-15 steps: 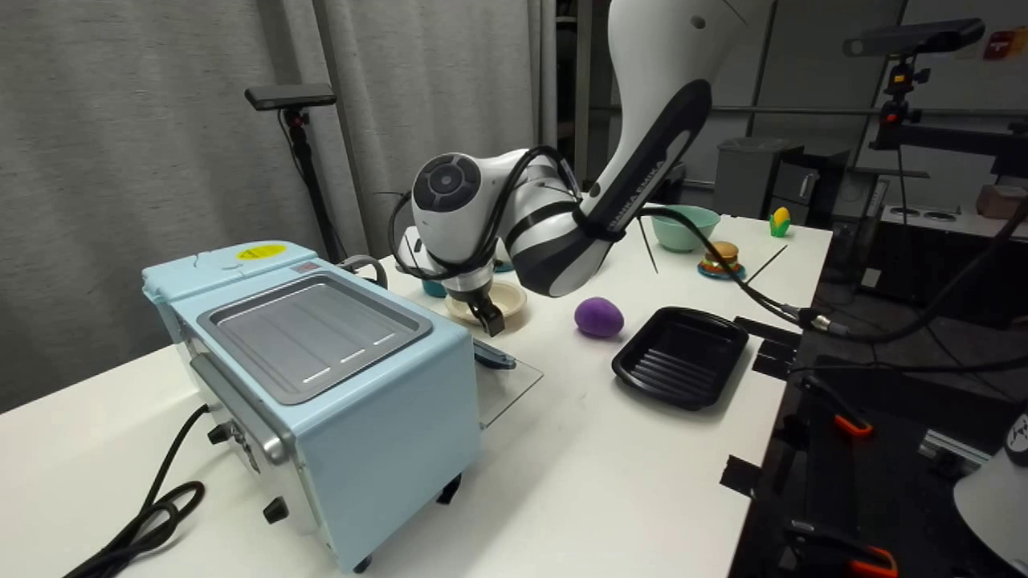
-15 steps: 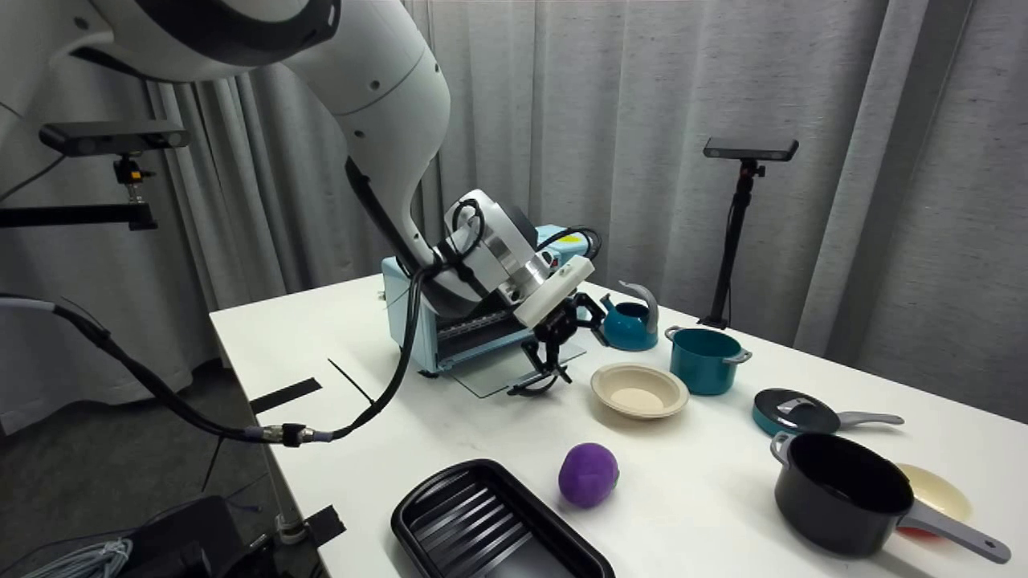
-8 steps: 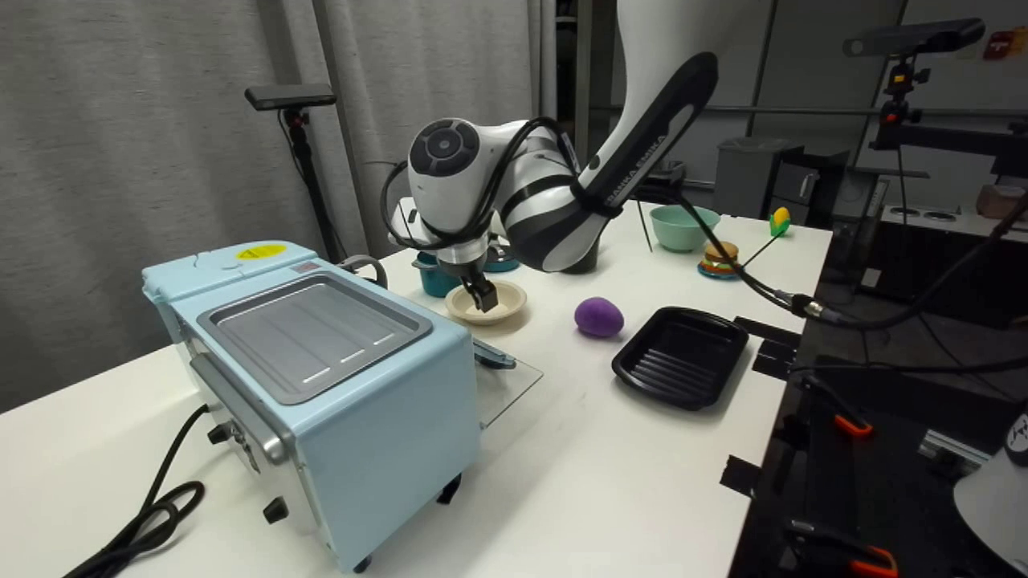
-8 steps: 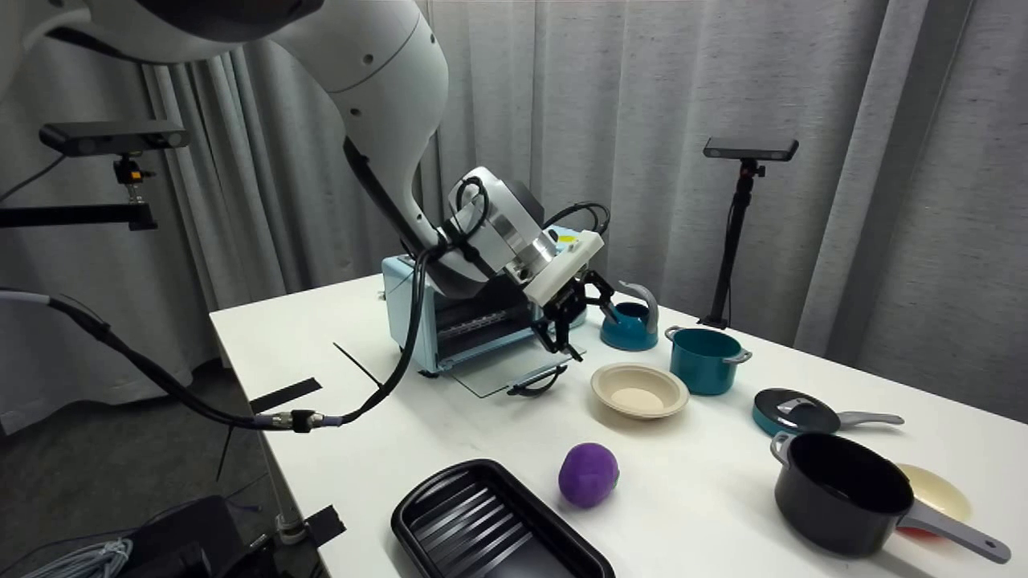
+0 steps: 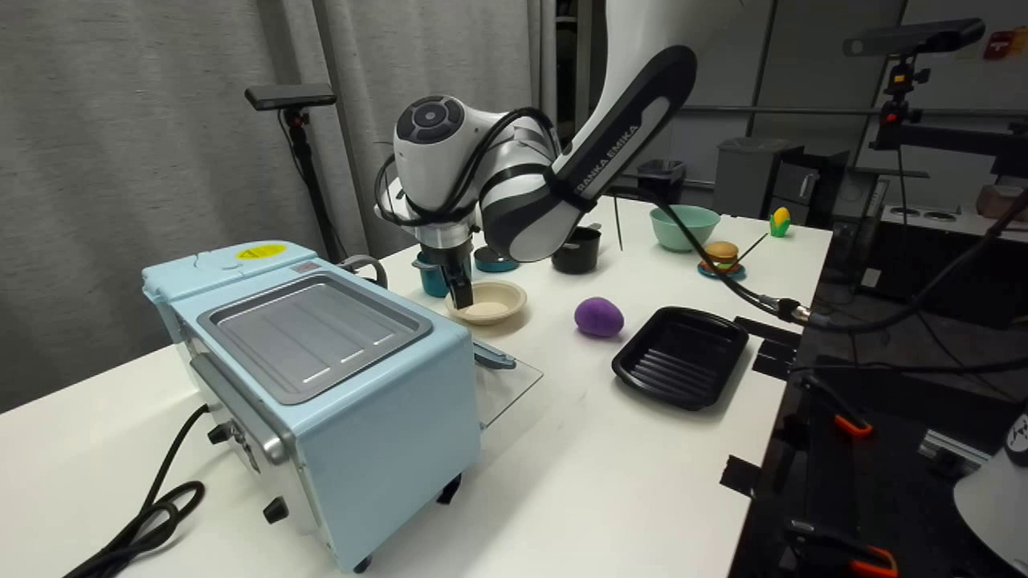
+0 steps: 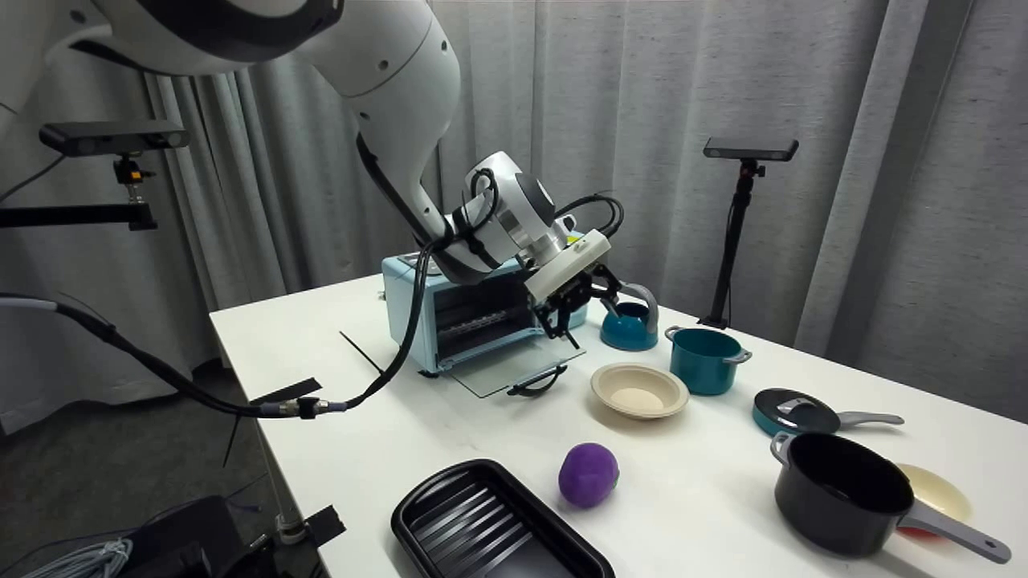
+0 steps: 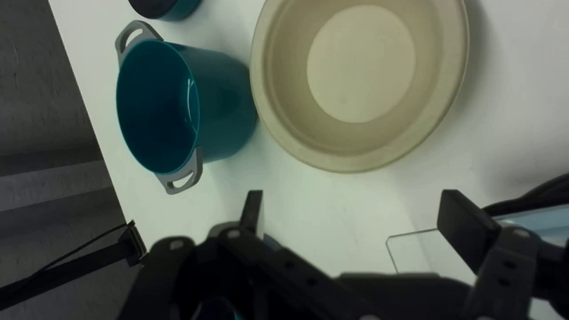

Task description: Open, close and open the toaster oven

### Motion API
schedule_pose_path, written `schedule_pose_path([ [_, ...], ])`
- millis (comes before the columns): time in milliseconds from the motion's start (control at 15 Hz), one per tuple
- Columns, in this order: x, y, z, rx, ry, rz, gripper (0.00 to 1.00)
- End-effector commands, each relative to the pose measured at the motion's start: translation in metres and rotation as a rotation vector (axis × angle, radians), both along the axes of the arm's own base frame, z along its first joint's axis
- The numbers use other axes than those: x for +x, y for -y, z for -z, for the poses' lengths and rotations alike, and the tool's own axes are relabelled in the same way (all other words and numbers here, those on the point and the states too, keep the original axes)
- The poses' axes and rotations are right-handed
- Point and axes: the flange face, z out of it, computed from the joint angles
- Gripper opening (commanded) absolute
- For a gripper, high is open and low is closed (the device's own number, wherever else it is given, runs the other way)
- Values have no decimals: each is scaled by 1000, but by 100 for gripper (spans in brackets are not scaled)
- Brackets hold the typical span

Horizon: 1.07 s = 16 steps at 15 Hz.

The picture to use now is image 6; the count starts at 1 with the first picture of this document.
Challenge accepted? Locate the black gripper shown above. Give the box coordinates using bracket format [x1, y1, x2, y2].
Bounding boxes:
[531, 267, 603, 346]

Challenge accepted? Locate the light blue toaster oven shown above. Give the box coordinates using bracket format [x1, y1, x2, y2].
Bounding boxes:
[379, 250, 591, 403]

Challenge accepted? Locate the teal mug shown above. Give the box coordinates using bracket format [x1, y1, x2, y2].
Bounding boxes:
[591, 281, 661, 355]

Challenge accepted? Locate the beige bowl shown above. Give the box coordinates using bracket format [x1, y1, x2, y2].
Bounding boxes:
[587, 361, 690, 425]

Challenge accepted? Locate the teal toy pot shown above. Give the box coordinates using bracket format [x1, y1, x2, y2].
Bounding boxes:
[661, 324, 755, 400]

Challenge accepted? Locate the purple ball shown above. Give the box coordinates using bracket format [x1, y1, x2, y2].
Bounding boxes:
[555, 440, 624, 510]

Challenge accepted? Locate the black grill tray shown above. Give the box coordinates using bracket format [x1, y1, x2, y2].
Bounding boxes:
[389, 458, 621, 578]

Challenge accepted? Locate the black tape strip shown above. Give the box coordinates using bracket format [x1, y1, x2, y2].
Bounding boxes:
[302, 504, 351, 549]
[248, 375, 326, 419]

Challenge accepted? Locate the teal frying pan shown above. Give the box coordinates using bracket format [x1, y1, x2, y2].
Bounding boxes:
[748, 386, 908, 440]

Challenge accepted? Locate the grey curtain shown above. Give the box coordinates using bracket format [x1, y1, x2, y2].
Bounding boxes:
[0, 0, 1028, 437]

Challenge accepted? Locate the beige plate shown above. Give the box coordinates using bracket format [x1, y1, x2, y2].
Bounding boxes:
[897, 461, 976, 540]

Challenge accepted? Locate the black bag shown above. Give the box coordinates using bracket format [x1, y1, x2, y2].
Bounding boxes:
[110, 491, 282, 578]

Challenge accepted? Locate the crumpled clear plastic bag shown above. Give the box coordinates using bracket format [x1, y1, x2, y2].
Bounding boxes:
[4, 532, 137, 578]

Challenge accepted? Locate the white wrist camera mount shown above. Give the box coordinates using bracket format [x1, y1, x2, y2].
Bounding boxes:
[520, 225, 616, 311]

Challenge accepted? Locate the black camera tripod stand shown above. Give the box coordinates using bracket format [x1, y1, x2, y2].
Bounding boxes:
[696, 157, 772, 330]

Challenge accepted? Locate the black stereo camera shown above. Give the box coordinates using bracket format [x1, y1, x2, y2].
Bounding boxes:
[35, 119, 191, 161]
[702, 134, 805, 163]

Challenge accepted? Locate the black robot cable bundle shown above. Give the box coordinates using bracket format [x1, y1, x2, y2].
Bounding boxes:
[0, 131, 627, 425]

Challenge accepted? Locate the black saucepan grey handle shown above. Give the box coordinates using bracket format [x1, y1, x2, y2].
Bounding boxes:
[769, 430, 1017, 570]

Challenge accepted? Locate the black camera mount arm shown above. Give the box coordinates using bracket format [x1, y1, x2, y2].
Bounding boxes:
[0, 156, 162, 235]

